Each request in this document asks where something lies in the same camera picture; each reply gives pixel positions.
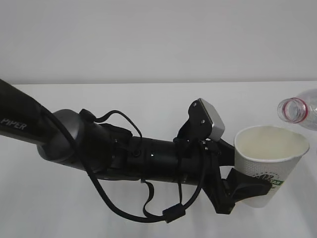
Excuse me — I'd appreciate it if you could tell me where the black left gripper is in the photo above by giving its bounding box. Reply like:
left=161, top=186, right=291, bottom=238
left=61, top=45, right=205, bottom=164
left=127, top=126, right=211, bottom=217
left=178, top=139, right=270, bottom=215

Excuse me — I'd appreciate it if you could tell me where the white paper cup green logo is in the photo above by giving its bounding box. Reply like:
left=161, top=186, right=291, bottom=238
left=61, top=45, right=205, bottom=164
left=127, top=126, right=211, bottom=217
left=234, top=125, right=310, bottom=208

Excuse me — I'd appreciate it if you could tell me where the Nongfu Spring water bottle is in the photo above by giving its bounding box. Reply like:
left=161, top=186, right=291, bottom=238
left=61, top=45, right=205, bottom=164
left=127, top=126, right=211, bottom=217
left=277, top=89, right=317, bottom=131

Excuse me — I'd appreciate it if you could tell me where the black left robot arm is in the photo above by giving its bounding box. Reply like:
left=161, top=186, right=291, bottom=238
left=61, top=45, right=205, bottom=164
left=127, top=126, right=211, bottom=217
left=0, top=81, right=271, bottom=223

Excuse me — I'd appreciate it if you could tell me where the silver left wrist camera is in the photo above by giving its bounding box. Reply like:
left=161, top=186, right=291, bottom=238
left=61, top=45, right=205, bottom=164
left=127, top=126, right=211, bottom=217
left=188, top=98, right=225, bottom=142

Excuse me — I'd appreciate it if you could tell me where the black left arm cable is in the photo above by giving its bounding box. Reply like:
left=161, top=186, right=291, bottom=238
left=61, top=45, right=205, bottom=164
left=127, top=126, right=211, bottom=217
left=39, top=109, right=211, bottom=224

